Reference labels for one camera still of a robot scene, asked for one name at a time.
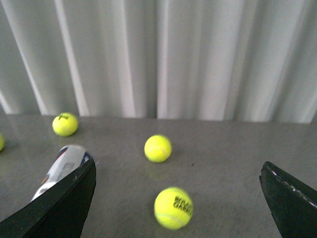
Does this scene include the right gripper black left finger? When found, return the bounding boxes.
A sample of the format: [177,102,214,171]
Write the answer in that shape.
[0,160,96,238]

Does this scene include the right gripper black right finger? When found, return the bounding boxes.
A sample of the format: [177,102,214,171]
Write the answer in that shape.
[259,161,317,238]

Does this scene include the clear tennis ball can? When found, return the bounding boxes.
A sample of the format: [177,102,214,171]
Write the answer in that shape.
[31,144,92,202]

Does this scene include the tennis ball far left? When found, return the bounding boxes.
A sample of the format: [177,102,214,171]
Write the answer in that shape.
[52,113,79,137]

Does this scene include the tennis ball at edge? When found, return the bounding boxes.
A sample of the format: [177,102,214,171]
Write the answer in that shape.
[0,134,5,151]

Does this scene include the tennis ball near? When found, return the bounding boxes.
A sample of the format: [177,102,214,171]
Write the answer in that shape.
[154,187,194,230]

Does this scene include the tennis ball middle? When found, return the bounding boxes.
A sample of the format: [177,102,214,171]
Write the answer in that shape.
[144,134,172,163]

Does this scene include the white pleated curtain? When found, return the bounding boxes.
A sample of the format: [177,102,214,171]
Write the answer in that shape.
[0,0,317,123]

